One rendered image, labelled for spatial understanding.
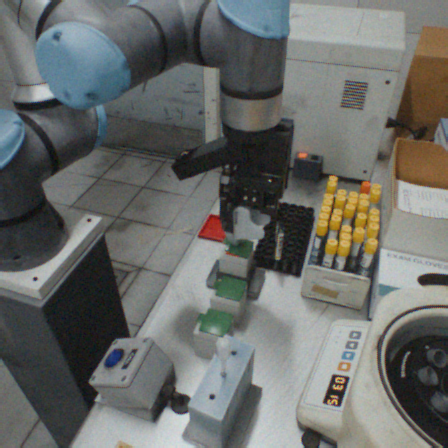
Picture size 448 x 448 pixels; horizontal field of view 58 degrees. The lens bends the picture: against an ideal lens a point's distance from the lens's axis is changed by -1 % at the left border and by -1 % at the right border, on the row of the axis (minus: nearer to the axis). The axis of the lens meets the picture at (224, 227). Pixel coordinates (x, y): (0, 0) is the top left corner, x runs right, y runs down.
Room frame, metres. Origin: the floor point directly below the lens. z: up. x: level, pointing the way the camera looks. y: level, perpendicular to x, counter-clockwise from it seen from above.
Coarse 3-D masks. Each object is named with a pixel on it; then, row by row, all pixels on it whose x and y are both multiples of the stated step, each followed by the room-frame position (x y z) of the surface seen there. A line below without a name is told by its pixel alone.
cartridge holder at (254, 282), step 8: (216, 264) 0.51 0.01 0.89; (216, 272) 0.47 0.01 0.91; (256, 272) 0.49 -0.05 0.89; (264, 272) 0.49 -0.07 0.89; (208, 280) 0.47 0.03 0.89; (248, 280) 0.45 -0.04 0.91; (256, 280) 0.47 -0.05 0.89; (248, 288) 0.45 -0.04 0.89; (256, 288) 0.45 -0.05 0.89; (256, 296) 0.44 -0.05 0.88
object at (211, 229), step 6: (210, 216) 0.65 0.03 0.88; (216, 216) 0.65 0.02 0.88; (204, 222) 0.63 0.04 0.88; (210, 222) 0.63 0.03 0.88; (216, 222) 0.63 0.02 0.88; (204, 228) 0.61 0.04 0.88; (210, 228) 0.62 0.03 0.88; (216, 228) 0.62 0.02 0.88; (198, 234) 0.59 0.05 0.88; (204, 234) 0.59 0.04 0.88; (210, 234) 0.60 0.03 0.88; (216, 234) 0.60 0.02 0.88; (222, 234) 0.60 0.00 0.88; (216, 240) 0.58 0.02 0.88; (222, 240) 0.58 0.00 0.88
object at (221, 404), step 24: (216, 360) 0.26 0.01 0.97; (240, 360) 0.26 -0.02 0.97; (216, 384) 0.23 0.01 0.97; (240, 384) 0.24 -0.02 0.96; (192, 408) 0.21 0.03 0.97; (216, 408) 0.21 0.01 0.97; (240, 408) 0.25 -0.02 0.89; (192, 432) 0.21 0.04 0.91; (216, 432) 0.20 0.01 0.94; (240, 432) 0.22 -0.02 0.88
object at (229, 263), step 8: (224, 248) 0.49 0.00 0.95; (224, 256) 0.47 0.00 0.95; (232, 256) 0.46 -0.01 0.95; (248, 256) 0.46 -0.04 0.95; (224, 264) 0.47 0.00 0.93; (232, 264) 0.46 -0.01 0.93; (240, 264) 0.46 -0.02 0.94; (248, 264) 0.46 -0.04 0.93; (224, 272) 0.46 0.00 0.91; (232, 272) 0.46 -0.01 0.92; (240, 272) 0.46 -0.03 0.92; (248, 272) 0.47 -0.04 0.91
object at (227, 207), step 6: (228, 186) 0.46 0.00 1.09; (228, 192) 0.45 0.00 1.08; (222, 198) 0.44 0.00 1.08; (228, 198) 0.45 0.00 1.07; (222, 204) 0.44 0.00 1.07; (228, 204) 0.44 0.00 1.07; (234, 204) 0.45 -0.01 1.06; (222, 210) 0.44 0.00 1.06; (228, 210) 0.44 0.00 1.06; (222, 216) 0.44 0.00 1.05; (228, 216) 0.44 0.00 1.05; (222, 222) 0.44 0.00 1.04; (228, 222) 0.45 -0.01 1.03; (222, 228) 0.45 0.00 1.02; (228, 228) 0.45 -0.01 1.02
